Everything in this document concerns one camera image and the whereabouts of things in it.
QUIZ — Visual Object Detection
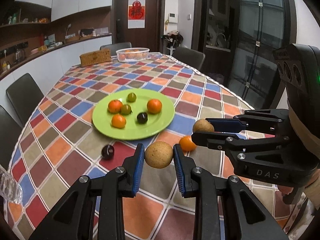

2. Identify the green fruit middle on plate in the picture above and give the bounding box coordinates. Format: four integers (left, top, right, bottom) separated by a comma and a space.
120, 104, 132, 115

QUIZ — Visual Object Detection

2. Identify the green fruit back on plate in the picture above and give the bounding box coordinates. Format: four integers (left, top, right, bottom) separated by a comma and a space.
127, 93, 137, 102

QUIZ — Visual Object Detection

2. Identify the orange on plate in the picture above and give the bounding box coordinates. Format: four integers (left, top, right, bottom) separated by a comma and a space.
111, 114, 126, 129
107, 100, 123, 114
147, 99, 162, 114

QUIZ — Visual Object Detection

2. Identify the dark chair near left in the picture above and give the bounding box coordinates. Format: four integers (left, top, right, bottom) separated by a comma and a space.
0, 106, 22, 170

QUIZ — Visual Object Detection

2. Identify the dark chair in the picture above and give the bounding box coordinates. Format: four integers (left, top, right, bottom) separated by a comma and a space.
172, 47, 206, 70
6, 73, 44, 126
0, 106, 22, 170

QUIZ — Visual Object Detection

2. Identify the dark plum on plate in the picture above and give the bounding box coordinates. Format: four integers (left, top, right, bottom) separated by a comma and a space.
137, 112, 148, 124

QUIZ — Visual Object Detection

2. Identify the dark chair far end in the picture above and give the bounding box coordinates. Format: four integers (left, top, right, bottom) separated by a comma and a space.
100, 42, 132, 56

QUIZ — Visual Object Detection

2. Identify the black camera housing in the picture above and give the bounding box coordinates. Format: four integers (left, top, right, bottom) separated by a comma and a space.
273, 44, 319, 132

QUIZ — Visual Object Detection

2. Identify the green plate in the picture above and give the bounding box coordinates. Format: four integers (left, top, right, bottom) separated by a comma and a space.
92, 88, 175, 140

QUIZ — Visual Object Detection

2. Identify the brown round fruit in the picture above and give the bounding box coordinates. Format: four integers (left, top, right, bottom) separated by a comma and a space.
193, 119, 214, 133
144, 141, 173, 169

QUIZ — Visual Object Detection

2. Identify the kitchen counter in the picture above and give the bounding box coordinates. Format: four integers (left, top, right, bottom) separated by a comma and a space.
1, 35, 112, 96

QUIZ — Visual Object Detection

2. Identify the orange right on plate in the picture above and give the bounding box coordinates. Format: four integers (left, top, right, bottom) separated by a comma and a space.
147, 99, 162, 114

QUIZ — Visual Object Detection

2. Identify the orange front on plate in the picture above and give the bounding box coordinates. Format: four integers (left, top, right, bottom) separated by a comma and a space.
111, 114, 126, 129

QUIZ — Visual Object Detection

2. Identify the clear plastic water bottle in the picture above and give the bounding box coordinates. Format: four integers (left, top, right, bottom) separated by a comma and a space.
0, 165, 23, 204

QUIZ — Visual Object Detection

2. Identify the orange left on plate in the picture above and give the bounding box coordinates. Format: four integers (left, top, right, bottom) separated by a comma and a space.
107, 100, 123, 114

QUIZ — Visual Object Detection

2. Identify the woven brown box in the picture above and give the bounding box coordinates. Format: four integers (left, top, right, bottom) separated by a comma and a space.
80, 49, 111, 67

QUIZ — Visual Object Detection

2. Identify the colourful checkered tablecloth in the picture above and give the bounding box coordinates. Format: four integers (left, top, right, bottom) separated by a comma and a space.
4, 54, 310, 239

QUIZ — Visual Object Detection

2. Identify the dark chair far right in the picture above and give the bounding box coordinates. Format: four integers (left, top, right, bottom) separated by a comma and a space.
172, 47, 206, 70

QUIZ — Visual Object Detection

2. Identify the dark plum on table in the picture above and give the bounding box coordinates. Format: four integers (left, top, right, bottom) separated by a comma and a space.
101, 145, 114, 160

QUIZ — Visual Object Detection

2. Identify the orange on table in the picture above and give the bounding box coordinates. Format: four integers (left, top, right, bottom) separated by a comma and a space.
179, 135, 197, 152

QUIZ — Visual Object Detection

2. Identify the red white door poster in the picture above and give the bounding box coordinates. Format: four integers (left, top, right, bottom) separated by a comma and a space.
127, 0, 146, 29

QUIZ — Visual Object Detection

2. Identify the white wire fruit basket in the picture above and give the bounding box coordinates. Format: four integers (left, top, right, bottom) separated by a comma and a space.
116, 48, 150, 63

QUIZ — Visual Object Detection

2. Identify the white wall intercom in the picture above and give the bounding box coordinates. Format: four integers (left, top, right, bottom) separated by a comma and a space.
168, 13, 178, 24

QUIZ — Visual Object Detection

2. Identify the dark brown door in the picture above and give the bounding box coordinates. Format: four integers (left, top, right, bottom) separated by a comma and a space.
111, 0, 165, 52

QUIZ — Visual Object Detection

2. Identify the green fruit on plate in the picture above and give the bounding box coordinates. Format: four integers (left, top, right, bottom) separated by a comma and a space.
127, 93, 137, 102
120, 104, 132, 115

